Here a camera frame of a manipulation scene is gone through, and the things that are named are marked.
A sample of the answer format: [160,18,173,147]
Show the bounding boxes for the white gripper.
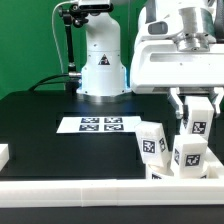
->
[130,6,224,119]

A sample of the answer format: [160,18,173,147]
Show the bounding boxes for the black cables on table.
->
[27,73,82,92]

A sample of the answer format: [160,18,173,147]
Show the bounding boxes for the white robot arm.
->
[78,0,224,118]

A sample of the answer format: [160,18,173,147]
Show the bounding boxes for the white U-shaped obstacle fence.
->
[0,152,224,208]

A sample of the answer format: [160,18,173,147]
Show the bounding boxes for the white camera cable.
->
[51,0,75,74]

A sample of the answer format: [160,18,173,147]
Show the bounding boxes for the black camera on mount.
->
[78,0,113,13]

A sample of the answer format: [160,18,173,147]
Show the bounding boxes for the white round stool seat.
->
[145,154,209,179]

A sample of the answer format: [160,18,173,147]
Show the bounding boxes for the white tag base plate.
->
[57,116,141,134]

